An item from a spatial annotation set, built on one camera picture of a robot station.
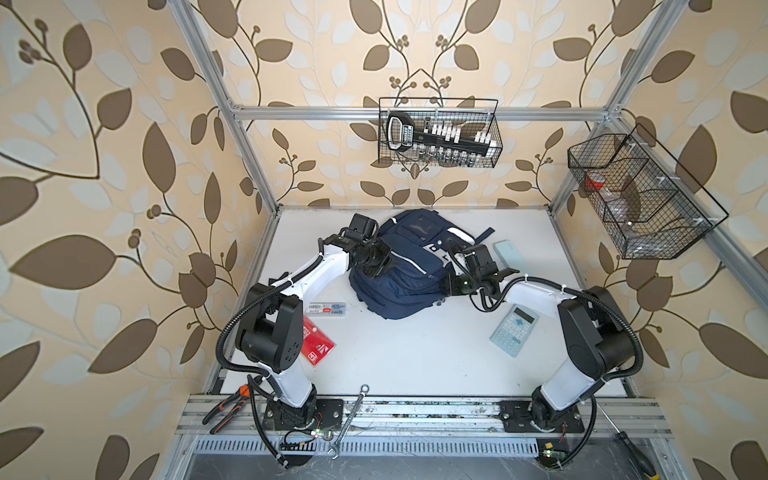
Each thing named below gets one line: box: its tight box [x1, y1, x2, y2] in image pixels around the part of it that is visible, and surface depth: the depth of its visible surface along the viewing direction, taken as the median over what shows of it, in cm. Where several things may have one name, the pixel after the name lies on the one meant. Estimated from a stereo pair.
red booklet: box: [300, 316, 337, 367], surface depth 89 cm
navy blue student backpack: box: [349, 209, 495, 319], surface depth 91 cm
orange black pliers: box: [203, 384, 250, 435], surface depth 77 cm
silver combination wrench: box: [327, 384, 370, 460], surface depth 75 cm
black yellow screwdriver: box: [596, 402, 661, 480], surface depth 69 cm
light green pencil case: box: [493, 240, 528, 273], surface depth 107 cm
